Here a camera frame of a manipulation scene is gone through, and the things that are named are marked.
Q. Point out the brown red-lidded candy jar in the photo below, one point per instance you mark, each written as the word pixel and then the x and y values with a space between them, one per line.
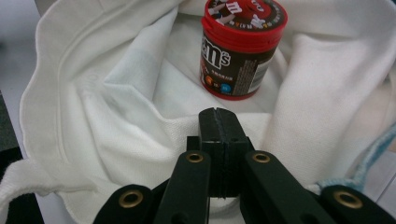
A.
pixel 243 53

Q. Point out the white canvas tote bag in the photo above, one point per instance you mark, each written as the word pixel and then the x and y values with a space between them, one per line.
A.
pixel 124 102

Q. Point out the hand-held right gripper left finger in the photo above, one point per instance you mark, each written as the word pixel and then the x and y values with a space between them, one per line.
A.
pixel 210 146

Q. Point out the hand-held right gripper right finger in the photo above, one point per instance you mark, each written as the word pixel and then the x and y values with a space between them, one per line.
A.
pixel 235 137

